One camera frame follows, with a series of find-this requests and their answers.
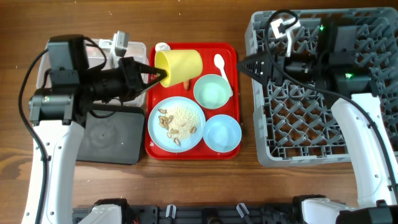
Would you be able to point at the clear plastic bin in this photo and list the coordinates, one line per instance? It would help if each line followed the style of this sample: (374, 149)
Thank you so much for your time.
(134, 49)

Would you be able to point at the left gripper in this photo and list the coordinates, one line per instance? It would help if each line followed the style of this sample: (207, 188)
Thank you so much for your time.
(133, 70)

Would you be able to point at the green bowl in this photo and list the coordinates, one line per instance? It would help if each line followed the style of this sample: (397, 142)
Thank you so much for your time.
(212, 91)

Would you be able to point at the grey dishwasher rack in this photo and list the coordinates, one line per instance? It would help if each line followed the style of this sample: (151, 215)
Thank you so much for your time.
(293, 125)

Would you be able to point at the white plastic spoon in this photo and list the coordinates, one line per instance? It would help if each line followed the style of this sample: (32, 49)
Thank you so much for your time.
(219, 63)

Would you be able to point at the red serving tray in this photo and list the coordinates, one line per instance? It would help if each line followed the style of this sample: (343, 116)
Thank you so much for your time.
(158, 93)

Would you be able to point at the white tissue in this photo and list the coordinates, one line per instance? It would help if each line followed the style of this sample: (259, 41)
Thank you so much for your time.
(162, 46)

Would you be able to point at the yellow cup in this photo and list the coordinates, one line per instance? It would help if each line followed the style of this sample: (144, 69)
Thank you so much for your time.
(180, 65)

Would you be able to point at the black tray bin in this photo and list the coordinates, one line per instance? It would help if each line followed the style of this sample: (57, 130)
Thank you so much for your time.
(114, 140)

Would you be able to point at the light blue plate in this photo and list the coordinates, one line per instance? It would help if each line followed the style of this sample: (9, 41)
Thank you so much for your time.
(182, 114)

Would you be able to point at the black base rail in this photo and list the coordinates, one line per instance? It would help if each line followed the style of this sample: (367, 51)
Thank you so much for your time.
(267, 213)

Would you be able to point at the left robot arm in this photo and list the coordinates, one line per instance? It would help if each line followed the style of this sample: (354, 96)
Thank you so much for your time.
(58, 116)

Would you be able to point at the light blue bowl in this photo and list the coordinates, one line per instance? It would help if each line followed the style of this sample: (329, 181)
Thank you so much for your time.
(222, 133)

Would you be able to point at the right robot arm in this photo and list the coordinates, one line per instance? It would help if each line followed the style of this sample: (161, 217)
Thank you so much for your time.
(356, 107)

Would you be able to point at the orange carrot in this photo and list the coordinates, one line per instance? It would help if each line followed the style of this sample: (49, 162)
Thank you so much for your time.
(186, 84)

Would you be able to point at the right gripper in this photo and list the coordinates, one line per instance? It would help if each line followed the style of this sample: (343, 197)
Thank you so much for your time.
(271, 66)

